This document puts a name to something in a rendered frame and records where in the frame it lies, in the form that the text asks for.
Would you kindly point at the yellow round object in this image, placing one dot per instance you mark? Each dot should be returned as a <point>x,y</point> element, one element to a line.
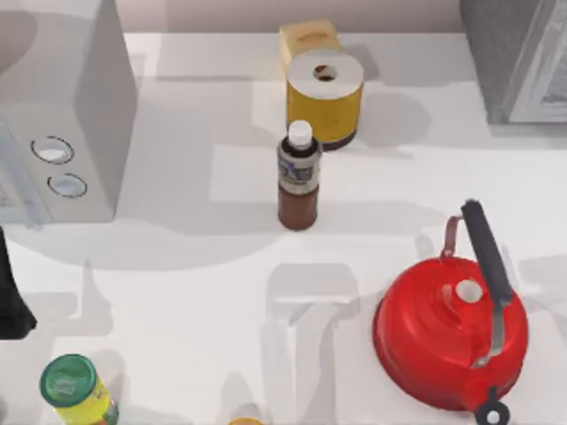
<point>245,421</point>

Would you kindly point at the pale yellow box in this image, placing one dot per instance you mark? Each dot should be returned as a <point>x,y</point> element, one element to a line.
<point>305,37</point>

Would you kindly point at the microwave knob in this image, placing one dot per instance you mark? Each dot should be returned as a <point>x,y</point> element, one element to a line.
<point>52,150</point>
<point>67,184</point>

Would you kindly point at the pale microwave oven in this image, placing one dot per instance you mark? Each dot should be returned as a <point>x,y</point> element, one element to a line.
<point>66,110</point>

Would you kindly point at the brown bottle with white cap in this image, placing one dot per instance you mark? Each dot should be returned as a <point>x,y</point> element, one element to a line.
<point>298,177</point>

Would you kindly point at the yellow jar with green lid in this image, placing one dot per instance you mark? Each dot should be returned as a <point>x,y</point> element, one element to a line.
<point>80,394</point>

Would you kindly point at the yellow can with white lid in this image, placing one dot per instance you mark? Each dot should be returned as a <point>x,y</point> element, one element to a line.
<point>324,106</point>

